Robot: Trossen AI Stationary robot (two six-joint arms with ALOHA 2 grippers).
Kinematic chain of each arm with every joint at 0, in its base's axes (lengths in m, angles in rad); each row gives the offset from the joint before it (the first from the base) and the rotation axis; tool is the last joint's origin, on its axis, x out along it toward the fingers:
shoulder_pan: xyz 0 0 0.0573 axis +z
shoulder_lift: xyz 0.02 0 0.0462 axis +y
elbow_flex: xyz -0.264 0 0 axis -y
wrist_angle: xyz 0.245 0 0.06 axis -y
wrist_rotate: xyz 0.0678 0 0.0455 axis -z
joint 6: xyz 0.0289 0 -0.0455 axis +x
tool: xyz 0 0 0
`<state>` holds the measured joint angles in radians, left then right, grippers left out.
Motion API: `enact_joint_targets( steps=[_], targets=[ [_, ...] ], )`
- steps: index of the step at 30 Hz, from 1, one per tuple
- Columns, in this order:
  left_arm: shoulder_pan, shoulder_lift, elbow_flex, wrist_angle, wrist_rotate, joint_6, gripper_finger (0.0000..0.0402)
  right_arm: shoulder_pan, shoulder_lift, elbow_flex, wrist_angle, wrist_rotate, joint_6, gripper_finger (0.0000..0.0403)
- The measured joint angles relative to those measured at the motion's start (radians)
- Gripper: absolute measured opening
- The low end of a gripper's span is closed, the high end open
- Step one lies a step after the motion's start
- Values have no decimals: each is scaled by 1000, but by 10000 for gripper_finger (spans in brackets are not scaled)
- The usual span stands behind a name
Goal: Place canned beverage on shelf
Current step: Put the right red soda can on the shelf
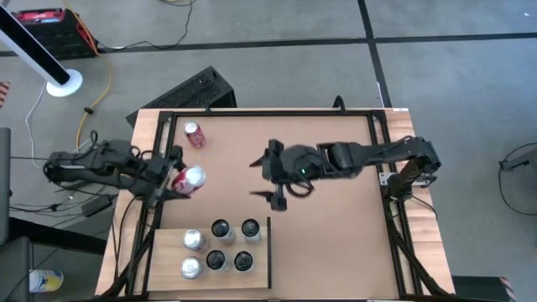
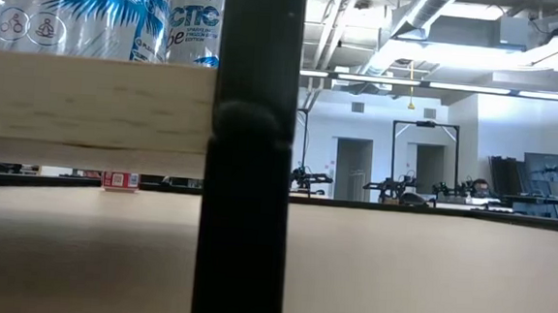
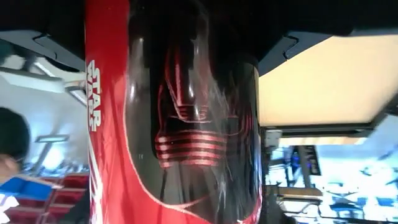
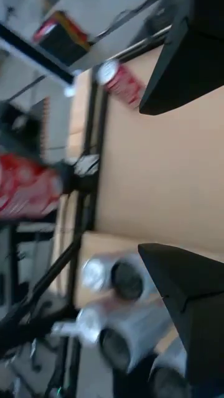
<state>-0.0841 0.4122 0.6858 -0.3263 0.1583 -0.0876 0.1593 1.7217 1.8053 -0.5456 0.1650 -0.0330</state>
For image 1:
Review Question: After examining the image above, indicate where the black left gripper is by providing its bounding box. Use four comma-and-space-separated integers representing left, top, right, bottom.
140, 144, 192, 207

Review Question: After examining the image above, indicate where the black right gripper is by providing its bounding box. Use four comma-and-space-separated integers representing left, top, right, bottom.
249, 139, 327, 212

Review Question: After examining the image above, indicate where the red and silver cola can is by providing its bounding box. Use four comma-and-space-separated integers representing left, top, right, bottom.
170, 164, 207, 196

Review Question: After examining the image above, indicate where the silver diet cola can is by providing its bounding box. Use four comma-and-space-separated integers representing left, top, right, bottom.
182, 228, 210, 253
180, 256, 205, 281

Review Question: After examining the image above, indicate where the light wooden shelf board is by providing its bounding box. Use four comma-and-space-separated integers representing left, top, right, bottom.
146, 226, 269, 291

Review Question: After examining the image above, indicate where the black power adapter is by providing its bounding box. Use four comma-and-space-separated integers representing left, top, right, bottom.
81, 193, 112, 218

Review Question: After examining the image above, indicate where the black perforated computer case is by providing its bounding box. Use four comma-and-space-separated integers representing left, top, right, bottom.
125, 65, 237, 127

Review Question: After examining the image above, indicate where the black floor bar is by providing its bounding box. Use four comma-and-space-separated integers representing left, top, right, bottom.
8, 217, 108, 255

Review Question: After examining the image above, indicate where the white yellow canister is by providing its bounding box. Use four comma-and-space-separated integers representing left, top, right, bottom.
28, 268, 65, 294

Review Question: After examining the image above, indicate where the black white pole stand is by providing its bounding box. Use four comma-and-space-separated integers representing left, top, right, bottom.
0, 4, 84, 98

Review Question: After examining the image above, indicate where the black crate with red lid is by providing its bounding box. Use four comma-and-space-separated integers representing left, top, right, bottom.
11, 8, 98, 60

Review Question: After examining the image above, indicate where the black box with hazard stripes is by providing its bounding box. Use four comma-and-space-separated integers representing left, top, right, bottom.
451, 274, 518, 302

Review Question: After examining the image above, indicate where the dark grey stand base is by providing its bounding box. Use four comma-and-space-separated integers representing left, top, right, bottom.
498, 146, 537, 173

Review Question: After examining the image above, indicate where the black metal table frame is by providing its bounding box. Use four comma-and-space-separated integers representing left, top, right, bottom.
111, 107, 452, 301

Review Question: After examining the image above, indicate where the yellow floor cable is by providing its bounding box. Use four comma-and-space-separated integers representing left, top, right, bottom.
62, 0, 112, 146

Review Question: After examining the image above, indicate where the white floor cable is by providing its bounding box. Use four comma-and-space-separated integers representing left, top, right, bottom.
24, 81, 48, 171

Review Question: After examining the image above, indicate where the black looped floor cable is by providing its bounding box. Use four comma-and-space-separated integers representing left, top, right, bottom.
498, 142, 537, 217

